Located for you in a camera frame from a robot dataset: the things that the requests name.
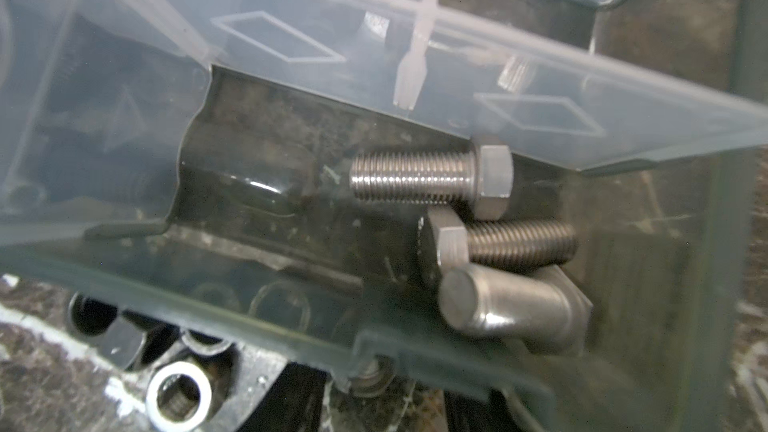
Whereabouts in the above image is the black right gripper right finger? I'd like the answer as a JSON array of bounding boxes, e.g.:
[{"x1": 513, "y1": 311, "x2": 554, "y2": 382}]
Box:
[{"x1": 444, "y1": 391, "x2": 510, "y2": 432}]

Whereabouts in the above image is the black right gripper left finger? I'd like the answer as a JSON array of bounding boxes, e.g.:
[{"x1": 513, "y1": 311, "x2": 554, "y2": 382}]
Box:
[{"x1": 239, "y1": 363, "x2": 327, "y2": 432}]

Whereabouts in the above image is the silver hex bolt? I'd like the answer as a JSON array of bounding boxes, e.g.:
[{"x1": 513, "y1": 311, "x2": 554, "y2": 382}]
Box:
[
  {"x1": 417, "y1": 206, "x2": 578, "y2": 290},
  {"x1": 437, "y1": 263, "x2": 593, "y2": 355},
  {"x1": 349, "y1": 135, "x2": 515, "y2": 221}
]

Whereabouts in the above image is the silver hex nut on table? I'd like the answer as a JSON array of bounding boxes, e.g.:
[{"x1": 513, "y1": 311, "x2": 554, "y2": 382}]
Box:
[{"x1": 145, "y1": 359, "x2": 214, "y2": 431}]

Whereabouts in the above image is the silver hex bolt on table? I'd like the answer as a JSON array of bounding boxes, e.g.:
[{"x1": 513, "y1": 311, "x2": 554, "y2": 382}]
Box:
[{"x1": 417, "y1": 206, "x2": 578, "y2": 290}]

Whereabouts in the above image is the clear plastic organizer box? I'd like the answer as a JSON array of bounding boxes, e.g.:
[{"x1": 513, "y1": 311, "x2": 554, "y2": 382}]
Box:
[{"x1": 1, "y1": 0, "x2": 767, "y2": 431}]

